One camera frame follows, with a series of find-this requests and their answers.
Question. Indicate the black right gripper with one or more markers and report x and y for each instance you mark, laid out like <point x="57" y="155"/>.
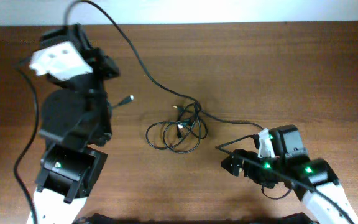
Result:
<point x="250" y="172"/>

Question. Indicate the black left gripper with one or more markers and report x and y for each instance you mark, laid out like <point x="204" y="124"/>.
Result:
<point x="100" y="61"/>

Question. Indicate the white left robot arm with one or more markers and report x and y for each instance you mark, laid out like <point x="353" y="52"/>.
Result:
<point x="76" y="122"/>

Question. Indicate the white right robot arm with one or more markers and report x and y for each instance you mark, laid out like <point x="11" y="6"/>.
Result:
<point x="282" y="157"/>

